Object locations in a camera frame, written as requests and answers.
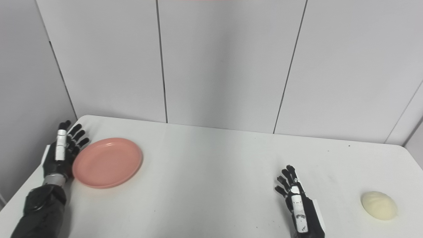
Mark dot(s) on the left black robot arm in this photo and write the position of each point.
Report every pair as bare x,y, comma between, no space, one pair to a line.
41,208

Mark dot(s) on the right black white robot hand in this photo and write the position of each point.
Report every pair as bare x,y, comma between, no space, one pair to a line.
302,211

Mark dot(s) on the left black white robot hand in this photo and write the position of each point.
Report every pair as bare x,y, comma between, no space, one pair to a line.
59,155

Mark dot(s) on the pink round plate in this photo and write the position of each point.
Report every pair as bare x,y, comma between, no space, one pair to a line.
107,162

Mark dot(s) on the white steamed bun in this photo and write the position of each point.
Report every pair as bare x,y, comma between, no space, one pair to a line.
379,205

